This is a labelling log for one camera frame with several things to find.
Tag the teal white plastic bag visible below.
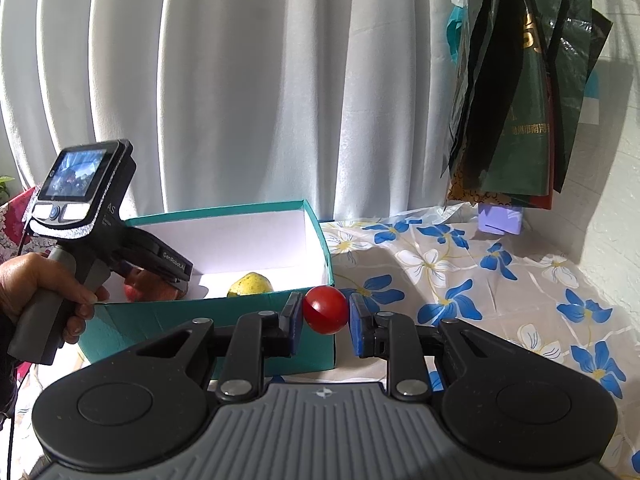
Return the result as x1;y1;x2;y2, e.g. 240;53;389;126
444;0;474;64

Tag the small purple box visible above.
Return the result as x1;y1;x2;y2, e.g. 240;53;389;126
477;203;525;236

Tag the teal cardboard box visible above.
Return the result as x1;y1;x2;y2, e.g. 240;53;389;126
80;198;336;382

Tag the blue floral tablecloth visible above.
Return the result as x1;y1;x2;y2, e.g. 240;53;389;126
0;204;640;480

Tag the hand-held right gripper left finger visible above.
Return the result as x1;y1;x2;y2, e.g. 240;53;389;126
134;291;305;404

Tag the person's left hand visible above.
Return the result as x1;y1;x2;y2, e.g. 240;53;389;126
0;252;111;345

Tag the brown patterned bag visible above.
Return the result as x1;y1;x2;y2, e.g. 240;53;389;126
446;179;554;211

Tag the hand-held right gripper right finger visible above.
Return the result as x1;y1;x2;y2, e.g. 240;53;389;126
349;292;507;404

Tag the small red apple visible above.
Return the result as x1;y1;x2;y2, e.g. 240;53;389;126
123;268;181;304

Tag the dark green plastic bag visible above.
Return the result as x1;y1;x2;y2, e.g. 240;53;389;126
549;0;614;194

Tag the red cherry tomato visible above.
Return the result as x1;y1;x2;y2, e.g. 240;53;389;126
302;285;350;336

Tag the yellow green pear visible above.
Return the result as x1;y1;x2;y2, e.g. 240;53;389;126
227;271;275;299

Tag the dark green printed shopping bag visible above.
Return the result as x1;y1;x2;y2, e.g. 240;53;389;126
474;0;557;209

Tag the red floral gift bag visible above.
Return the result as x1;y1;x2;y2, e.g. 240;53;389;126
0;186;40;262

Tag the white curtain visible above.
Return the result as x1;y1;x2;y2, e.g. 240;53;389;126
0;0;473;223

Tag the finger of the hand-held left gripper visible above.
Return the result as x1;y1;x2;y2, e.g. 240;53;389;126
165;276;191;302

